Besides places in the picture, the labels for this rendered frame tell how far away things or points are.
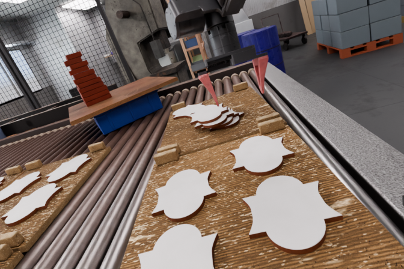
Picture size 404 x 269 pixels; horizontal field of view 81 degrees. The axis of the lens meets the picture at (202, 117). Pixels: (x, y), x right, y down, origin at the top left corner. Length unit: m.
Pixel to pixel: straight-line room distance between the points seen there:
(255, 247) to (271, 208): 0.06
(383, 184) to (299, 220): 0.16
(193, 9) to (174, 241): 0.37
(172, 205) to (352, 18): 4.56
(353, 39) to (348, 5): 0.55
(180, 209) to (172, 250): 0.08
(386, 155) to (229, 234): 0.30
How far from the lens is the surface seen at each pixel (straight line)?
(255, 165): 0.47
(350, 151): 0.53
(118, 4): 4.20
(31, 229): 0.67
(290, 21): 9.22
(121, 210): 0.58
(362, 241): 0.35
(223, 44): 0.48
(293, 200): 0.38
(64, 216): 0.68
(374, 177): 0.47
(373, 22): 4.96
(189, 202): 0.44
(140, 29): 4.07
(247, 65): 1.41
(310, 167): 0.46
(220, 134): 0.64
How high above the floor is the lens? 1.21
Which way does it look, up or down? 20 degrees down
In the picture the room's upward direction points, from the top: 19 degrees counter-clockwise
